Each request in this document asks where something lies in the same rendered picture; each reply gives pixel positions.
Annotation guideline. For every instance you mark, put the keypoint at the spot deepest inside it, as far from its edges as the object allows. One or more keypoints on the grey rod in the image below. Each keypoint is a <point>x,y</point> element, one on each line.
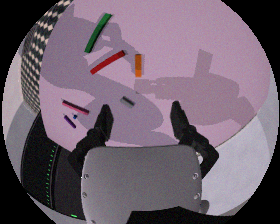
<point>127,102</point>

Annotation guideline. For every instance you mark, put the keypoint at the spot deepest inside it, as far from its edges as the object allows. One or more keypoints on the pink rod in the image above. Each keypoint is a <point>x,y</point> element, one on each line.
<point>76,108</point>

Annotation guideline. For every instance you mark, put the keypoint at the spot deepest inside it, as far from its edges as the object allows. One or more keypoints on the orange rod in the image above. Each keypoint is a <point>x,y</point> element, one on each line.
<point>137,65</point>

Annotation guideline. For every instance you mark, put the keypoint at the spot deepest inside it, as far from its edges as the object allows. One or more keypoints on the green rod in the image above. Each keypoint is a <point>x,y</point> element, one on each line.
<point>97,32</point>

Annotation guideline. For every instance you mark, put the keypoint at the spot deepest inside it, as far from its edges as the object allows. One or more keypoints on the purple rod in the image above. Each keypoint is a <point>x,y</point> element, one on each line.
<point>69,121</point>

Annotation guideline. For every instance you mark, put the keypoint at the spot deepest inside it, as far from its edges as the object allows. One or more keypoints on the red rod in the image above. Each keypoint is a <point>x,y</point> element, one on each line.
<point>107,61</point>

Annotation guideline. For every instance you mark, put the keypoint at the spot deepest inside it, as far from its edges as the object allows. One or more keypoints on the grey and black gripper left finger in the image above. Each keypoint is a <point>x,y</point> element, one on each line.
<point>100,132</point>

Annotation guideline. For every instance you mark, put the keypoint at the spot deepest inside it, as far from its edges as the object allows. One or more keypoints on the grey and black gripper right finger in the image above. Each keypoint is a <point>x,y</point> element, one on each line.
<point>188,135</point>

